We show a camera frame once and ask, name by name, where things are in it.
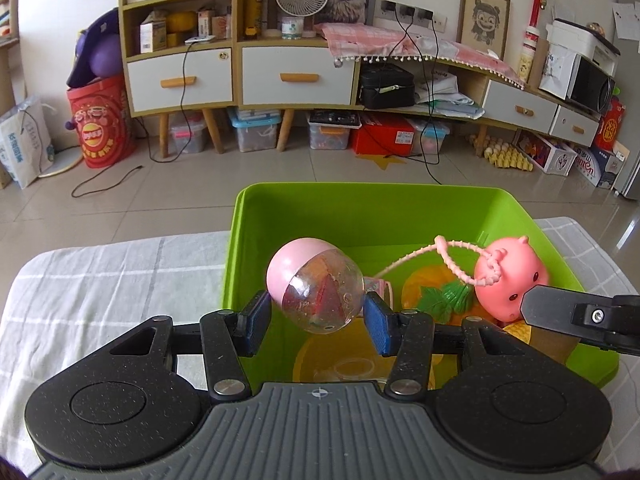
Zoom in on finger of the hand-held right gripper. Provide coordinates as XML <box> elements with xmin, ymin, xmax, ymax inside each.
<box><xmin>520</xmin><ymin>284</ymin><xmax>640</xmax><ymax>352</ymax></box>

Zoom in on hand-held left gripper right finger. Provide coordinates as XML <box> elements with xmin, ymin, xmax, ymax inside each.
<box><xmin>363</xmin><ymin>291</ymin><xmax>523</xmax><ymax>401</ymax></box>

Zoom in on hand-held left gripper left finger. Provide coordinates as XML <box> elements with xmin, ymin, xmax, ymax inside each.
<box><xmin>107</xmin><ymin>290</ymin><xmax>273</xmax><ymax>404</ymax></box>

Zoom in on pink rectangular plastic case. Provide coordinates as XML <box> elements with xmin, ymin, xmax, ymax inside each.
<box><xmin>362</xmin><ymin>280</ymin><xmax>394</xmax><ymax>307</ymax></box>

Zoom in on yellow toy corn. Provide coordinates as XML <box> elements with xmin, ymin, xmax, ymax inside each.
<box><xmin>502</xmin><ymin>322</ymin><xmax>534</xmax><ymax>344</ymax></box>

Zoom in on clear contact lens case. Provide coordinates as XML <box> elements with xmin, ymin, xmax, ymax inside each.
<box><xmin>315</xmin><ymin>357</ymin><xmax>391</xmax><ymax>386</ymax></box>

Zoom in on pink toy pig with strap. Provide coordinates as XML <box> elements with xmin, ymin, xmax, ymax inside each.
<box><xmin>375</xmin><ymin>235</ymin><xmax>553</xmax><ymax>322</ymax></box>

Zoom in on yellow toy pot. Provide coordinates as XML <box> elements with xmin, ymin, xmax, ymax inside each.
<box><xmin>292</xmin><ymin>332</ymin><xmax>436</xmax><ymax>391</ymax></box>

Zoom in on pink clear capsule ball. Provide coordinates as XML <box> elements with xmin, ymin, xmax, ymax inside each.
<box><xmin>266</xmin><ymin>238</ymin><xmax>364</xmax><ymax>335</ymax></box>

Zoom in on orange toy fruit green leaves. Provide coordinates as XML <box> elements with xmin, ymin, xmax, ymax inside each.
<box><xmin>401</xmin><ymin>267</ymin><xmax>482</xmax><ymax>324</ymax></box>

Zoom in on green plastic box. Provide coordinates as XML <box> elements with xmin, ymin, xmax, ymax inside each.
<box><xmin>220</xmin><ymin>182</ymin><xmax>621</xmax><ymax>391</ymax></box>

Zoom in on white grey checked cloth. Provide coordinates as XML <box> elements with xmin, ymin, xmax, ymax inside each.
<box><xmin>0</xmin><ymin>216</ymin><xmax>640</xmax><ymax>472</ymax></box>

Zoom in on white blue printed carton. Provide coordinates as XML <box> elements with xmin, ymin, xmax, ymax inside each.
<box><xmin>572</xmin><ymin>144</ymin><xmax>623</xmax><ymax>188</ymax></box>

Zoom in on white red printed game box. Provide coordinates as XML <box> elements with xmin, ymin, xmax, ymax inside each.
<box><xmin>515</xmin><ymin>130</ymin><xmax>578</xmax><ymax>177</ymax></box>

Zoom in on yellow toy egg tray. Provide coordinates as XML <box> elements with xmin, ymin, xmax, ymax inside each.
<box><xmin>470</xmin><ymin>134</ymin><xmax>533</xmax><ymax>172</ymax></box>

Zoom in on small white cabinet drawer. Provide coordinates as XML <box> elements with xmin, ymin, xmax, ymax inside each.
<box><xmin>482</xmin><ymin>80</ymin><xmax>560</xmax><ymax>133</ymax></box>
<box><xmin>550</xmin><ymin>106</ymin><xmax>600</xmax><ymax>148</ymax></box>

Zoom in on flat red box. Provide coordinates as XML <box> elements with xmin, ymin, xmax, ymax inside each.
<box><xmin>350</xmin><ymin>114</ymin><xmax>416</xmax><ymax>156</ymax></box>

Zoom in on red gold printed box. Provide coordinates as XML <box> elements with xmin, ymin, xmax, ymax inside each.
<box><xmin>595</xmin><ymin>97</ymin><xmax>626</xmax><ymax>153</ymax></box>

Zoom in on clear storage box blue lid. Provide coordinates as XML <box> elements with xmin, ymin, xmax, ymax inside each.
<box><xmin>227</xmin><ymin>106</ymin><xmax>282</xmax><ymax>153</ymax></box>

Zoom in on small clear box blue lid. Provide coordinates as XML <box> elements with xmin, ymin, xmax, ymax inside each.
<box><xmin>417</xmin><ymin>120</ymin><xmax>451</xmax><ymax>155</ymax></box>

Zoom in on clear storage box pink contents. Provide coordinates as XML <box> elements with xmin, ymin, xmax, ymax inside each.
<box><xmin>167</xmin><ymin>110</ymin><xmax>208</xmax><ymax>155</ymax></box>

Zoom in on clear storage box black lid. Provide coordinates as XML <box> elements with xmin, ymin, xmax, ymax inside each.
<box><xmin>306</xmin><ymin>109</ymin><xmax>362</xmax><ymax>151</ymax></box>

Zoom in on black microwave oven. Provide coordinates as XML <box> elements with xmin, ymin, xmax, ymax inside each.
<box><xmin>567</xmin><ymin>55</ymin><xmax>616</xmax><ymax>113</ymax></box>

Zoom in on black carry case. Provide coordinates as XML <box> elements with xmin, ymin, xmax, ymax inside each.
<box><xmin>359</xmin><ymin>64</ymin><xmax>416</xmax><ymax>109</ymax></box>

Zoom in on pile of white papers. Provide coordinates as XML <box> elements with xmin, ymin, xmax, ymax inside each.
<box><xmin>415</xmin><ymin>70</ymin><xmax>483</xmax><ymax>121</ymax></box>

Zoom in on large white cabinet drawer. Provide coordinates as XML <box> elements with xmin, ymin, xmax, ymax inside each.
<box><xmin>241</xmin><ymin>46</ymin><xmax>355</xmax><ymax>106</ymax></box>
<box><xmin>126</xmin><ymin>49</ymin><xmax>233</xmax><ymax>113</ymax></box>

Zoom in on white round stand base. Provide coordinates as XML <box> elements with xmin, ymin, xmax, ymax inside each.
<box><xmin>37</xmin><ymin>145</ymin><xmax>83</xmax><ymax>178</ymax></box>

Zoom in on red printed bag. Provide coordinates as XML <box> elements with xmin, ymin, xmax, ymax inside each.
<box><xmin>66</xmin><ymin>75</ymin><xmax>137</xmax><ymax>168</ymax></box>

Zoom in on tall cartoon printed tube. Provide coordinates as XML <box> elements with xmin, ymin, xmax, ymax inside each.
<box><xmin>517</xmin><ymin>27</ymin><xmax>541</xmax><ymax>83</ymax></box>

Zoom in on wooden cabinet with white drawers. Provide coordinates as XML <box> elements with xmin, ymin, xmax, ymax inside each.
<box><xmin>117</xmin><ymin>0</ymin><xmax>601</xmax><ymax>158</ymax></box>

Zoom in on white printer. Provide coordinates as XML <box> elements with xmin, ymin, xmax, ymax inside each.
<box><xmin>546</xmin><ymin>19</ymin><xmax>622</xmax><ymax>63</ymax></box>

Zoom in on pink checked cloth with beads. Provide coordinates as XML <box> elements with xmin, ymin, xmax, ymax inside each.
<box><xmin>315</xmin><ymin>22</ymin><xmax>526</xmax><ymax>91</ymax></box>

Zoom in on white paper bag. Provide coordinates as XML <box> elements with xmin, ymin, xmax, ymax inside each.
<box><xmin>0</xmin><ymin>96</ymin><xmax>56</xmax><ymax>190</ymax></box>

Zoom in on framed cartoon girl picture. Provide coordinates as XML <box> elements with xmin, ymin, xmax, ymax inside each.
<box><xmin>457</xmin><ymin>0</ymin><xmax>511</xmax><ymax>58</ymax></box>

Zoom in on small white carton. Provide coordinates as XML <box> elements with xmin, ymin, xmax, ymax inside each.
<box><xmin>139</xmin><ymin>21</ymin><xmax>167</xmax><ymax>53</ymax></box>

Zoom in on yellow round tin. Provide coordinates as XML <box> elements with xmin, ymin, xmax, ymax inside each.
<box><xmin>166</xmin><ymin>11</ymin><xmax>198</xmax><ymax>46</ymax></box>

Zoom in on yellow upright box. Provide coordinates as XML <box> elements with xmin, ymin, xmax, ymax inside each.
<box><xmin>244</xmin><ymin>0</ymin><xmax>263</xmax><ymax>38</ymax></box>

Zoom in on purple plush toy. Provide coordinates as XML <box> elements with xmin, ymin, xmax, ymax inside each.
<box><xmin>66</xmin><ymin>7</ymin><xmax>123</xmax><ymax>88</ymax></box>

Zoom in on black floor cable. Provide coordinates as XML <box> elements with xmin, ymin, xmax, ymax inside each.
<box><xmin>71</xmin><ymin>165</ymin><xmax>143</xmax><ymax>198</ymax></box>

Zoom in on white wall socket strip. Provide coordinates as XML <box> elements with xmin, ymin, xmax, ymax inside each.
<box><xmin>380</xmin><ymin>0</ymin><xmax>447</xmax><ymax>30</ymax></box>

